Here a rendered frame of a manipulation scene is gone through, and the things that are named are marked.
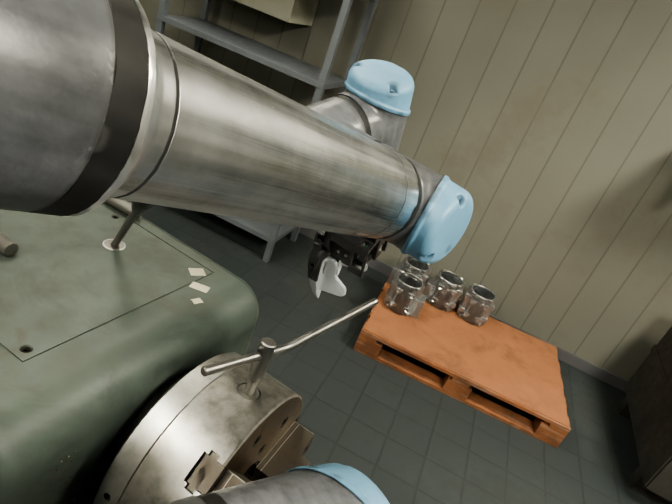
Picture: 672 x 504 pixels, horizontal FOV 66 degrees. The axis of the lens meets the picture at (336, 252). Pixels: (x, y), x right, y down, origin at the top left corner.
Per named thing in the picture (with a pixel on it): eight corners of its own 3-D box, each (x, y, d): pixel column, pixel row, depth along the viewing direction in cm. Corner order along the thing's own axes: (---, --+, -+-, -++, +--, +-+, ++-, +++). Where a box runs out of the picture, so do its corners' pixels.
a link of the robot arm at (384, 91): (328, 64, 54) (380, 48, 59) (315, 151, 62) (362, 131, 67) (383, 98, 51) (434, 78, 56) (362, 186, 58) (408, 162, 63)
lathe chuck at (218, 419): (87, 599, 70) (139, 429, 58) (227, 468, 98) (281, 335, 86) (134, 645, 67) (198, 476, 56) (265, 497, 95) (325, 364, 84)
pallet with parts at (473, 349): (551, 366, 357) (579, 326, 341) (557, 456, 276) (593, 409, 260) (386, 284, 380) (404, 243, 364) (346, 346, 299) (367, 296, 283)
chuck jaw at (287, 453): (240, 452, 77) (285, 402, 86) (236, 470, 80) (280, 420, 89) (300, 497, 74) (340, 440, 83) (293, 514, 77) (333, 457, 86)
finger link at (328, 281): (333, 321, 76) (349, 273, 71) (300, 301, 78) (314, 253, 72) (343, 311, 78) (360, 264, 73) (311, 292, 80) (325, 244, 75)
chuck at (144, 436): (69, 582, 71) (117, 411, 60) (213, 457, 99) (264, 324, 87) (87, 599, 70) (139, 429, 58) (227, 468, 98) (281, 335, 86)
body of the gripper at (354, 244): (358, 282, 70) (377, 217, 62) (307, 253, 73) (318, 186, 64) (385, 252, 75) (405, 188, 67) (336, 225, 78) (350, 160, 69)
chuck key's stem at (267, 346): (241, 414, 71) (268, 348, 67) (231, 404, 72) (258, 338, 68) (253, 410, 73) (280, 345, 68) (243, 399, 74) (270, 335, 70)
